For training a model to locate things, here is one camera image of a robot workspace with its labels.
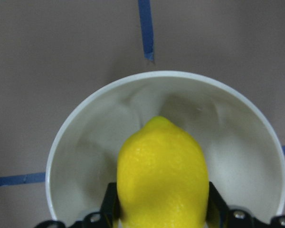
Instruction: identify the yellow lemon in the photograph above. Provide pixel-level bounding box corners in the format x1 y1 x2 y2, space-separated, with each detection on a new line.
117 116 209 228

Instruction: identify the white ceramic bowl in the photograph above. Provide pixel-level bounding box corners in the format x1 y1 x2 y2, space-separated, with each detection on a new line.
46 71 285 225

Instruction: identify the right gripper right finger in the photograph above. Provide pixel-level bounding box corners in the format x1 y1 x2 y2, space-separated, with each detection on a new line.
206 182 285 228

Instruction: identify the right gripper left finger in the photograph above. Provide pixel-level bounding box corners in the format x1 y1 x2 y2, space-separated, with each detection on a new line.
37 182 121 228

